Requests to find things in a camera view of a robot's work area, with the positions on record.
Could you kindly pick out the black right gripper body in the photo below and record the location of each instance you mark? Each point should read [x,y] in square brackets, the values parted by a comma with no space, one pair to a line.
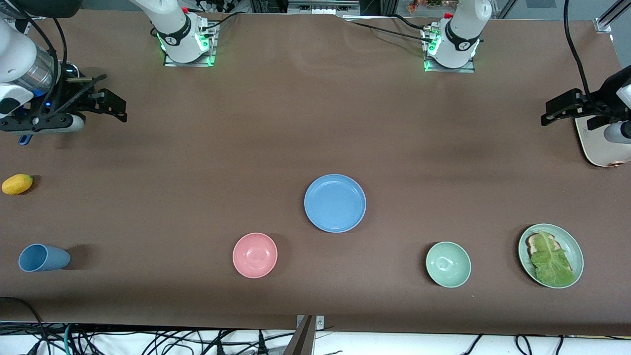
[75,95]

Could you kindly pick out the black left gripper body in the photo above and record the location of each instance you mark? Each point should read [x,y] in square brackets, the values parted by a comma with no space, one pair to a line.
[593,105]

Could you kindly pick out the blue plate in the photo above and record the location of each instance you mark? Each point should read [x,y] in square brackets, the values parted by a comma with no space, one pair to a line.
[335,203]

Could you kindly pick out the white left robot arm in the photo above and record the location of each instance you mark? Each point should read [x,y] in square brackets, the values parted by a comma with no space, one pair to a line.
[461,29]

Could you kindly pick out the beige cutting board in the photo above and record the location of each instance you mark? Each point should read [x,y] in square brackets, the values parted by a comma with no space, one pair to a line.
[599,148]

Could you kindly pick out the dark blue saucepan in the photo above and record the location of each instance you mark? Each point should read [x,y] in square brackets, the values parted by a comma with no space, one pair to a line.
[23,140]

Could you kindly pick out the yellow lemon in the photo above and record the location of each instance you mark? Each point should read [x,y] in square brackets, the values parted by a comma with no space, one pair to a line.
[17,184]

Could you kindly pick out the green plate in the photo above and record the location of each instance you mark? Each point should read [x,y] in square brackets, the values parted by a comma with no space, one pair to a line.
[574,246]

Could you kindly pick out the toasted bread slice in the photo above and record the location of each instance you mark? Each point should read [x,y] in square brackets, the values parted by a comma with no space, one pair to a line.
[531,241]

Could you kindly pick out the blue cup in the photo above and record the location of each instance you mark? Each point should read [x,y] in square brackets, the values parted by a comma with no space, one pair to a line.
[44,258]

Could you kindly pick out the green lettuce leaf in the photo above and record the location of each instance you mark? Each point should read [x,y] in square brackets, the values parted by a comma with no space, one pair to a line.
[552,261]

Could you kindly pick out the orange floral decoration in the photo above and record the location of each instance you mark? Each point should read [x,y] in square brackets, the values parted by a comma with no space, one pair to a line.
[426,4]

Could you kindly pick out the green bowl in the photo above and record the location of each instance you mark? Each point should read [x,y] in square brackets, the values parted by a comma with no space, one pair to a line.
[448,264]

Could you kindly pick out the brown table cover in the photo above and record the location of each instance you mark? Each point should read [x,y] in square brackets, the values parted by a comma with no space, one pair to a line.
[315,123]

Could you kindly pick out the pink bowl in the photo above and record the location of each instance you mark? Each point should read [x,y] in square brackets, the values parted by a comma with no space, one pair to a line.
[255,255]

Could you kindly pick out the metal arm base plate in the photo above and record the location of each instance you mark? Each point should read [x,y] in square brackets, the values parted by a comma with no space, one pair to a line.
[451,70]
[190,64]

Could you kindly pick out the small metal bracket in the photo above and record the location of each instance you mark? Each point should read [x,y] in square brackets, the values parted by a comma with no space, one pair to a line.
[319,323]

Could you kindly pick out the brown wooden post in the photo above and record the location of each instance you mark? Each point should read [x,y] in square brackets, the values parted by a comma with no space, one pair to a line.
[301,340]

